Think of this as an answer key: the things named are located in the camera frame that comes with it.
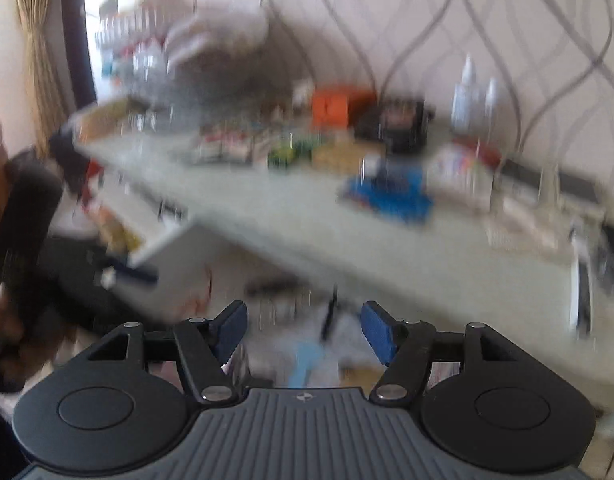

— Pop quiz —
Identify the light blue plastic scraper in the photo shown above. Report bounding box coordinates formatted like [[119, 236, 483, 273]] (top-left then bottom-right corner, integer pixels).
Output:
[[287, 341, 325, 389]]

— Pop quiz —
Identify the blue battery blister pack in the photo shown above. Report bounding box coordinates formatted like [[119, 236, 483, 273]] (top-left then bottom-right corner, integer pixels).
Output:
[[339, 169, 433, 223]]

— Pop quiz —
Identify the colourful interdental brush pack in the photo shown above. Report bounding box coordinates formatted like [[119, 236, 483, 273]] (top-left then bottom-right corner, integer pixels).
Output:
[[424, 144, 494, 212]]

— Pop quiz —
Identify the tan wooden box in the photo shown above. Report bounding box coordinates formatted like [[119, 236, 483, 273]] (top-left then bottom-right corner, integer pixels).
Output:
[[311, 141, 386, 176]]

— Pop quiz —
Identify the orange cardboard box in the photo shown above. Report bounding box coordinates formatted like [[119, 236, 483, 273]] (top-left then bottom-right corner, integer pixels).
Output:
[[311, 86, 377, 129]]

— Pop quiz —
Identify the small clear spray bottle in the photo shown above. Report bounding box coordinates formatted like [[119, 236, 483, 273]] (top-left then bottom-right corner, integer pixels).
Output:
[[483, 78, 499, 133]]

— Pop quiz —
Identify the large clear plastic bag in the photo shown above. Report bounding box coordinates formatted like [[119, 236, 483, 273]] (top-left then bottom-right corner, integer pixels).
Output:
[[156, 6, 269, 105]]

